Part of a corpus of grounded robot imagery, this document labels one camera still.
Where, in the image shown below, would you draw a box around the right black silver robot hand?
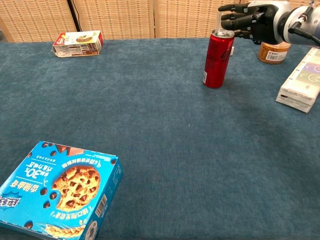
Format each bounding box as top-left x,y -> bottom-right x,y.
217,1 -> 287,46

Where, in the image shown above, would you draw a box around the red soda can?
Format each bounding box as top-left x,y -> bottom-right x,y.
202,28 -> 236,89

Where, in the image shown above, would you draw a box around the clear jar brown contents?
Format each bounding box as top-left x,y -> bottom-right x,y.
257,41 -> 292,66

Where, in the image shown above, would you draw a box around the bamboo folding screen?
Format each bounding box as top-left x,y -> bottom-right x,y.
0,0 -> 320,44

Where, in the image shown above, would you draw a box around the blue table cloth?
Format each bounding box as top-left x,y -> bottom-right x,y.
0,35 -> 320,240

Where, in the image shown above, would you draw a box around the red white snack box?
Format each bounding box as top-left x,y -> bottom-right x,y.
52,30 -> 104,59

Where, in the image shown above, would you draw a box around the black tripod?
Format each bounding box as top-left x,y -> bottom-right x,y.
65,0 -> 82,29

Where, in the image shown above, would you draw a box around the blue cookie box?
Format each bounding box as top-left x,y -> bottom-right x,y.
0,140 -> 124,240

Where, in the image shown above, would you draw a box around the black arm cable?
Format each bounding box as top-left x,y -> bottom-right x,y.
287,21 -> 320,47

